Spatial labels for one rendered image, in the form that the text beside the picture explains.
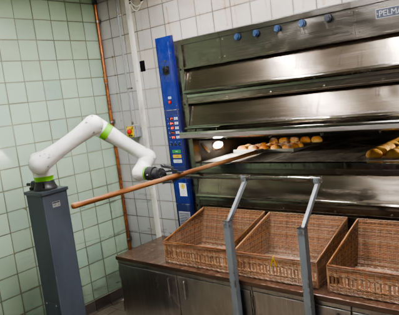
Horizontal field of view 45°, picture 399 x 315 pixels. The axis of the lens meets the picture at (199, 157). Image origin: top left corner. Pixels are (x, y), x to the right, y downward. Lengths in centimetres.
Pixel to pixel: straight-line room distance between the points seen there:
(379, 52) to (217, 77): 113
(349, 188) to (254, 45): 110
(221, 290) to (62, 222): 112
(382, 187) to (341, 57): 78
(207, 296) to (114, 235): 141
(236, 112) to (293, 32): 67
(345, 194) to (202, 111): 120
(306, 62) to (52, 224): 189
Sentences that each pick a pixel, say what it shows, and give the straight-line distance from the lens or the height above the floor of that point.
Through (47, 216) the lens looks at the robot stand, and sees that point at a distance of 319.
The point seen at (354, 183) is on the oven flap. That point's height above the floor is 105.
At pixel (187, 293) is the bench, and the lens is 326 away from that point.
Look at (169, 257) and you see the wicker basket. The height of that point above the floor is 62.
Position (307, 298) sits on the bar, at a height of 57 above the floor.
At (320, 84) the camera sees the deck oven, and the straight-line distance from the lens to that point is 300.
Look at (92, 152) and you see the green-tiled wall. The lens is 410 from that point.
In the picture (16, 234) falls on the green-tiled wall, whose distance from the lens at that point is 376.
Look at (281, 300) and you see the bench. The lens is 282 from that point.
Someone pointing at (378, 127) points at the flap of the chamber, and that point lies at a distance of 272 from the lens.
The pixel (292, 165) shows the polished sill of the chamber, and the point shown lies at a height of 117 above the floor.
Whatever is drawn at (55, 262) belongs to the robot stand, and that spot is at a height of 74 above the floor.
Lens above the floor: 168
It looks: 7 degrees down
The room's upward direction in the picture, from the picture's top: 7 degrees counter-clockwise
